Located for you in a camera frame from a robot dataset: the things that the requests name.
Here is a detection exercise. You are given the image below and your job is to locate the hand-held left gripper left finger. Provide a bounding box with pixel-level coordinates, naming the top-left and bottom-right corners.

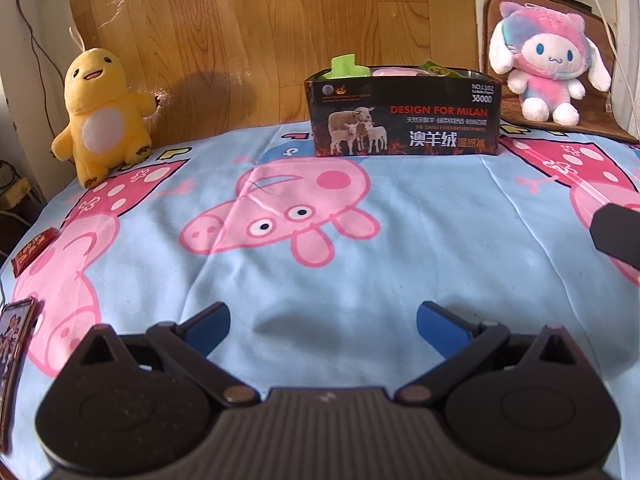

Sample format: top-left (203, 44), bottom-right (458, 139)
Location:
top-left (75, 301), bottom-right (261, 408)

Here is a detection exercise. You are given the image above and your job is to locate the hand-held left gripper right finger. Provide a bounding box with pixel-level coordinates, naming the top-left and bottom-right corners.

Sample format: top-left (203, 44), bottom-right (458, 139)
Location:
top-left (400, 301), bottom-right (587, 406)

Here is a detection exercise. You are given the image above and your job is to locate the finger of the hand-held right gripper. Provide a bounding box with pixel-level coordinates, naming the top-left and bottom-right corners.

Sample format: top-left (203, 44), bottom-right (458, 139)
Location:
top-left (589, 202), bottom-right (640, 286)

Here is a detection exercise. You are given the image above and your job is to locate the black printed cardboard box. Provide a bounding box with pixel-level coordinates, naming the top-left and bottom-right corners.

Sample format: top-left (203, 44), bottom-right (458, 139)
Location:
top-left (306, 65), bottom-right (502, 158)

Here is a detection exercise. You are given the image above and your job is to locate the small green snack packet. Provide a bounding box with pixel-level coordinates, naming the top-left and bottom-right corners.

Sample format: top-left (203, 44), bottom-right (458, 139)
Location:
top-left (420, 60), bottom-right (468, 80)

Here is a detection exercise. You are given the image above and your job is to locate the pink snack packet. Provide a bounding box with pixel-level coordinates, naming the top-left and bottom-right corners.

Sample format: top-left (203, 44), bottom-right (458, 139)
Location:
top-left (372, 66), bottom-right (426, 79)

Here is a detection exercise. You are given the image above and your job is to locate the light green spout pouch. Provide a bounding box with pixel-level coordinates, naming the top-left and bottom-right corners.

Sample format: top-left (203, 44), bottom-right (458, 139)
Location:
top-left (330, 53), bottom-right (372, 79)

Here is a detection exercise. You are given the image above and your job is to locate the printed blanket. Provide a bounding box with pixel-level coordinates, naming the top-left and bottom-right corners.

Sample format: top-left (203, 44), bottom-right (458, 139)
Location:
top-left (0, 119), bottom-right (640, 480)

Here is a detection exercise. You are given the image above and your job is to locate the brown seat cushion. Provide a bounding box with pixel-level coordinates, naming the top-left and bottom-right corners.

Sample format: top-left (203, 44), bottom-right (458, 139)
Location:
top-left (482, 0), bottom-right (640, 143)

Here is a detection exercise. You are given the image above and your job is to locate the pink white plush toy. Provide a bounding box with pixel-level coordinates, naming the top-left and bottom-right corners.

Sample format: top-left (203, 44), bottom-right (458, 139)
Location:
top-left (488, 1), bottom-right (613, 127)

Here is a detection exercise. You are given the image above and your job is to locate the small red packet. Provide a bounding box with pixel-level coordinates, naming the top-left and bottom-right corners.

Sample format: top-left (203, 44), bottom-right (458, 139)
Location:
top-left (11, 227), bottom-right (58, 277)

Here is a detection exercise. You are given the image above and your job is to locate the dark printed card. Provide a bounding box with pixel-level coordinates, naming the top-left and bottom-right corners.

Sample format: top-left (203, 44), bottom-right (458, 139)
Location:
top-left (0, 297), bottom-right (41, 453)

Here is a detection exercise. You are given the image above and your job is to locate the beige power strip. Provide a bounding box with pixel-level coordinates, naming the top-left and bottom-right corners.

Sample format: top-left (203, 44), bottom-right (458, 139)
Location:
top-left (0, 160), bottom-right (33, 211)

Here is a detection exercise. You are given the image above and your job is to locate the yellow plush toy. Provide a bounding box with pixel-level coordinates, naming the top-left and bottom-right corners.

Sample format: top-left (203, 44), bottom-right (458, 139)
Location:
top-left (51, 27), bottom-right (158, 189)

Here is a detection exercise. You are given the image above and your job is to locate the wooden headboard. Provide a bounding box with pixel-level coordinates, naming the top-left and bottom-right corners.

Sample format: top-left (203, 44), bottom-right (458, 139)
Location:
top-left (67, 0), bottom-right (483, 151)

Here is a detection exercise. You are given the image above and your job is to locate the white charger cable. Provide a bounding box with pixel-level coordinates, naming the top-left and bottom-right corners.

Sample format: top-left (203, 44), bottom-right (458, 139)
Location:
top-left (572, 0), bottom-right (640, 128)

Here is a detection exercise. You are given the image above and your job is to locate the dark wall cable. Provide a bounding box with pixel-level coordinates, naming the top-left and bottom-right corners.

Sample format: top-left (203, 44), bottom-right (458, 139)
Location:
top-left (10, 0), bottom-right (67, 136)

